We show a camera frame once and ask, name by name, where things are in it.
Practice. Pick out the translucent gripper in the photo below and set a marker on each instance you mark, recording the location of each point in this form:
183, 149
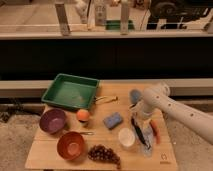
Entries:
144, 125

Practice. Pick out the black brush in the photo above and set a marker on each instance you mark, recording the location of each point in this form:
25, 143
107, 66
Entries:
139, 133

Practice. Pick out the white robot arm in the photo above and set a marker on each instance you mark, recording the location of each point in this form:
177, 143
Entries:
157, 96

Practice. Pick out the light blue cloth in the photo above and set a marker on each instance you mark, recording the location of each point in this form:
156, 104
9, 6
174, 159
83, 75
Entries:
146, 137

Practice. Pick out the white cup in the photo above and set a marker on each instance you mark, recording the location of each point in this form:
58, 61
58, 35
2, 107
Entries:
126, 137

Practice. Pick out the grey-blue round object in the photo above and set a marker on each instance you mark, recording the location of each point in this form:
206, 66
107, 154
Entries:
135, 96

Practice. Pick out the blue sponge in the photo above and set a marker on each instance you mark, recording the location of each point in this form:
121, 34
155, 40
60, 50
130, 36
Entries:
113, 120

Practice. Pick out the wooden table board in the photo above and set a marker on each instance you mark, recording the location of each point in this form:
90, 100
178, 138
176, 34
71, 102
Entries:
43, 153

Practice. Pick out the bunch of dark grapes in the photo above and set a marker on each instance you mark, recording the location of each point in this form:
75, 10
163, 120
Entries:
99, 153

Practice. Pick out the metal spoon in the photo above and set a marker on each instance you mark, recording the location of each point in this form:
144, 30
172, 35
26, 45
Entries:
86, 133

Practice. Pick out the orange fruit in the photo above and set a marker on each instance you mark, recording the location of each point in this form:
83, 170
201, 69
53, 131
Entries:
83, 115

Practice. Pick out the orange-brown bowl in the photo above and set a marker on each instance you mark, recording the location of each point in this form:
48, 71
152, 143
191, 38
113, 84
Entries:
71, 145

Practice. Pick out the green plastic tray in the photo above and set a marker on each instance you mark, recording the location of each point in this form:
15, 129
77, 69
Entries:
71, 92

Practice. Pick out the purple bowl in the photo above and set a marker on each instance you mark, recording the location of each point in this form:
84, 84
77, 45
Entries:
52, 120

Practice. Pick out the yellow handled utensil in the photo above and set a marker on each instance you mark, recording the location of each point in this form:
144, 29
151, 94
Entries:
105, 99

